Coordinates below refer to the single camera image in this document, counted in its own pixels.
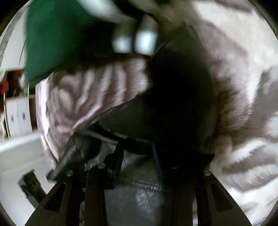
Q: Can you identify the black leather jacket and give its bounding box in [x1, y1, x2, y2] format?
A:
[48, 24, 217, 225]

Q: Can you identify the green striped jacket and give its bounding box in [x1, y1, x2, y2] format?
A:
[24, 1, 163, 87]

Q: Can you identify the white cabinet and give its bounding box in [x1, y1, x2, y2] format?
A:
[4, 96, 33, 138]

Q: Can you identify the floral white bed blanket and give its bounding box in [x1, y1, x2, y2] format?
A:
[37, 1, 277, 225]

